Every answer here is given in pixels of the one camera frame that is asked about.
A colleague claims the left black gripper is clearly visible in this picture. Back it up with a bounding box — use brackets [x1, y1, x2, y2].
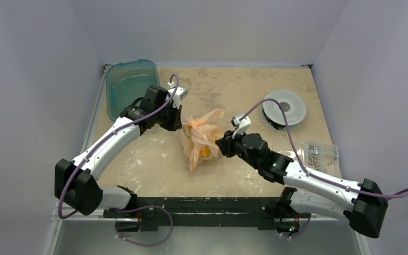
[155, 101, 182, 132]

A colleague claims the orange plastic bag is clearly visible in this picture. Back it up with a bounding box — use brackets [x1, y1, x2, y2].
[179, 109, 224, 172]

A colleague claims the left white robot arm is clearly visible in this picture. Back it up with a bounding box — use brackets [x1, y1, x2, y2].
[54, 83, 188, 219]

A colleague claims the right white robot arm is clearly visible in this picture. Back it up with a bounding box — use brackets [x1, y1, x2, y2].
[216, 131, 388, 238]

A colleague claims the teal plastic container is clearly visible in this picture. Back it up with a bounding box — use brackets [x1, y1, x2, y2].
[106, 59, 160, 121]

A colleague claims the white filament spool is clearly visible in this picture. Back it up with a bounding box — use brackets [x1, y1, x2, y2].
[261, 90, 307, 130]

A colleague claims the clear screw box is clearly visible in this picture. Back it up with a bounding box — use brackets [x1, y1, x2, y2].
[304, 141, 339, 175]

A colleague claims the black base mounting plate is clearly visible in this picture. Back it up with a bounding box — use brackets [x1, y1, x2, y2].
[103, 197, 309, 234]

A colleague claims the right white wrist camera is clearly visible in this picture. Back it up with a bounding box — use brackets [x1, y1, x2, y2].
[231, 114, 251, 139]

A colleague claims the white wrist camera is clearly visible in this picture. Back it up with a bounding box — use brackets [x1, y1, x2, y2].
[168, 82, 188, 109]
[231, 114, 251, 139]

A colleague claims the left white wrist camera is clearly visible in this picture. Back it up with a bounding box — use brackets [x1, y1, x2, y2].
[168, 82, 188, 109]

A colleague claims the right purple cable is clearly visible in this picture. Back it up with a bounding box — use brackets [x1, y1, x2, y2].
[239, 98, 408, 240]

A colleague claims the aluminium frame rail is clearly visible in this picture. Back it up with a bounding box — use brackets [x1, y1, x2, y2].
[54, 206, 348, 222]

